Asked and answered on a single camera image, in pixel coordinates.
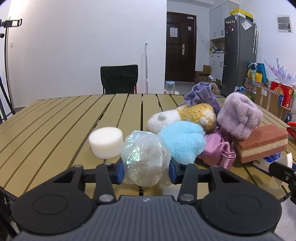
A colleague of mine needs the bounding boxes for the iridescent plastic bag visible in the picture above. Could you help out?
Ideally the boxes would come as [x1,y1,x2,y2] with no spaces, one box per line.
[121,131,171,187]

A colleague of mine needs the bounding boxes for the red and yellow sponge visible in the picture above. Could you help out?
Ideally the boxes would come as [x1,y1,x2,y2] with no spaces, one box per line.
[233,125,288,163]

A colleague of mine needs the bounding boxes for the white and yellow plush toy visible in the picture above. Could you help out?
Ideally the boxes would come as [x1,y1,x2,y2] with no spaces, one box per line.
[147,103,217,133]

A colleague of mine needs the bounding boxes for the white foam cylinder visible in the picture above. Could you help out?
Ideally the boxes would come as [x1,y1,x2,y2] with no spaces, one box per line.
[88,127,123,160]

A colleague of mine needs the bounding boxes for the light blue plush toy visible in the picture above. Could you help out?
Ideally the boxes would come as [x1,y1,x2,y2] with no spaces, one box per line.
[158,120,206,164]

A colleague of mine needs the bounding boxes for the red snack bag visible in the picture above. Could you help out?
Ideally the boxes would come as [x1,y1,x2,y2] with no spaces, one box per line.
[287,121,296,140]

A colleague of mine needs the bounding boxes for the pink satin cloth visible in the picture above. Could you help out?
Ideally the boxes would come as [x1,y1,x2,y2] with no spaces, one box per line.
[198,128,236,170]

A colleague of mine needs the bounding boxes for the large cardboard box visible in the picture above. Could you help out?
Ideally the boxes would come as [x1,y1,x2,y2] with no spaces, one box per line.
[254,85,290,121]

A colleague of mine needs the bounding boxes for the red gift box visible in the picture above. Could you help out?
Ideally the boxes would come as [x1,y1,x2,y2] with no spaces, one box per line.
[270,81,293,108]

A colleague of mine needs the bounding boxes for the clear jar blue lid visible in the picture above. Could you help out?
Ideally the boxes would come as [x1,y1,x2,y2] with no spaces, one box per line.
[165,81,176,94]

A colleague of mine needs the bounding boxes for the black folding chair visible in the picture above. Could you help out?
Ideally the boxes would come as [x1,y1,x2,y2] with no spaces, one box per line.
[100,65,138,94]

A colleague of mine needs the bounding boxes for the purple flower decoration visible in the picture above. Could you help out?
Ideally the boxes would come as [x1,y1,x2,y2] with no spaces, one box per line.
[265,58,295,86]

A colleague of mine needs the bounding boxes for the blue gift bag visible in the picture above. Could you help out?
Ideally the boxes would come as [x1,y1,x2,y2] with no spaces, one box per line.
[247,61,268,84]

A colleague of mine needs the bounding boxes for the dark brown entrance door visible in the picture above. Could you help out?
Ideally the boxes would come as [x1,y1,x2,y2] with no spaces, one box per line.
[165,11,197,82]

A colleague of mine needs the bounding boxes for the grey refrigerator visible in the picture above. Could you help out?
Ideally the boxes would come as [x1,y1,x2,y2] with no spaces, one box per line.
[221,15,256,96]

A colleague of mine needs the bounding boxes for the white electrical panel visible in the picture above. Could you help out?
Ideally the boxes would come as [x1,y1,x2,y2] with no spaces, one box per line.
[277,15,292,33]

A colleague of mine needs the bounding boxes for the yellow box on fridge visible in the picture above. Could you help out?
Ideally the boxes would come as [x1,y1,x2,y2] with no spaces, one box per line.
[230,9,253,19]

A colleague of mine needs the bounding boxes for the white mop handle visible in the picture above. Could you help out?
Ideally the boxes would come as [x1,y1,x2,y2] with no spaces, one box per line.
[144,42,149,94]

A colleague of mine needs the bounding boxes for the white wall cabinet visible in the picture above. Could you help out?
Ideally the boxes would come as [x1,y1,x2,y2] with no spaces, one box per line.
[209,1,239,40]

